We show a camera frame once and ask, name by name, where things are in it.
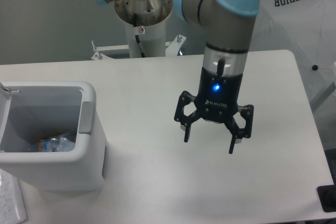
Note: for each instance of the white notepad with writing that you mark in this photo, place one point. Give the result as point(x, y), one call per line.
point(13, 208)

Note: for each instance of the white umbrella with lettering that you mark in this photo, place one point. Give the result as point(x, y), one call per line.
point(307, 29)

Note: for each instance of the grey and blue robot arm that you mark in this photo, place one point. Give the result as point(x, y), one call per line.
point(229, 25)

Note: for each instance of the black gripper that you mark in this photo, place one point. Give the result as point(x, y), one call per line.
point(219, 98)

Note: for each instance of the white metal base bracket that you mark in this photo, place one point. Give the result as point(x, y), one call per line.
point(172, 48)

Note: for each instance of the white plastic trash can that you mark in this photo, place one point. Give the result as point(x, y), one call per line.
point(51, 135)

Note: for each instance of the black device at edge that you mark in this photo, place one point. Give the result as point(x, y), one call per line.
point(327, 197)

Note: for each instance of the clear crushed plastic bottle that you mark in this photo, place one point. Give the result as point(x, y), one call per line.
point(58, 143)

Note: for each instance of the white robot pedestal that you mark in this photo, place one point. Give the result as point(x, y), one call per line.
point(145, 22)

